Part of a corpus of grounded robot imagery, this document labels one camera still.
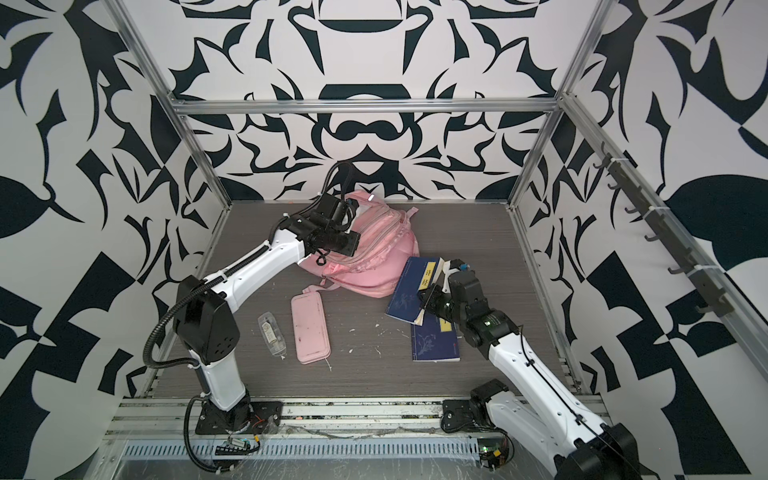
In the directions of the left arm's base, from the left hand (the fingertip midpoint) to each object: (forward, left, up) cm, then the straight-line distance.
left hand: (356, 235), depth 86 cm
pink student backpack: (-3, -9, -2) cm, 10 cm away
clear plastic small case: (-21, +25, -18) cm, 37 cm away
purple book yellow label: (-24, -21, -18) cm, 37 cm away
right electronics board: (-50, -32, -20) cm, 63 cm away
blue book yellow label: (-18, -13, -8) cm, 23 cm away
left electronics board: (-47, +28, -19) cm, 58 cm away
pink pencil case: (-20, +14, -17) cm, 29 cm away
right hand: (-17, -16, -3) cm, 23 cm away
